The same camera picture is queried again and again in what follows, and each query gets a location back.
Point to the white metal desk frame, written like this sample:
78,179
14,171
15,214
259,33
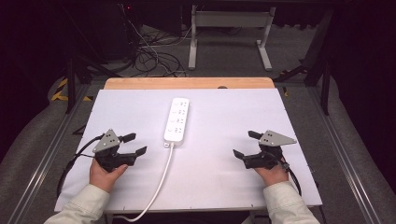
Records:
230,18

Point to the person's right hand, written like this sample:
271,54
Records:
274,175

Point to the person's left hand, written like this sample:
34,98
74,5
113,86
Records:
102,179

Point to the white power strip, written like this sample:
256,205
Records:
176,121

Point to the yellow black hazard tape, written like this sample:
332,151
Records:
59,93

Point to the black computer case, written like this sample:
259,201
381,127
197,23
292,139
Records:
115,31

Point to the wooden table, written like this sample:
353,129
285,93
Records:
186,83

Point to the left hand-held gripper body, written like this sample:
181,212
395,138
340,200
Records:
107,157

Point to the white table cover board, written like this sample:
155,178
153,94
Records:
205,168

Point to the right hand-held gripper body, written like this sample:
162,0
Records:
264,158

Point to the black metal stand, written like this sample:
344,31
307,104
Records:
325,81
71,84

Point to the aluminium floor rail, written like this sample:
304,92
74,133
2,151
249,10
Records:
40,168
345,161

